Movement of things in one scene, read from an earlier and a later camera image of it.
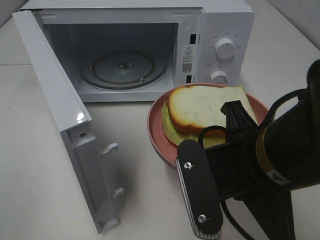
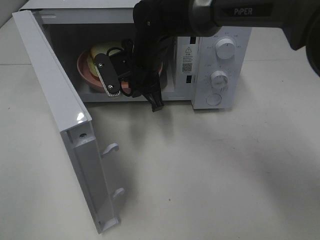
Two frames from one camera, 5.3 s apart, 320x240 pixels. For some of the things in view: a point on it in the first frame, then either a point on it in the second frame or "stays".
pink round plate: (158, 137) to (91, 80)
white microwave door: (75, 125) stays
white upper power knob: (225, 48) stays
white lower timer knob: (219, 77) stays
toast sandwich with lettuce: (187, 109) to (107, 48)
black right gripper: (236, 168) to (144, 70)
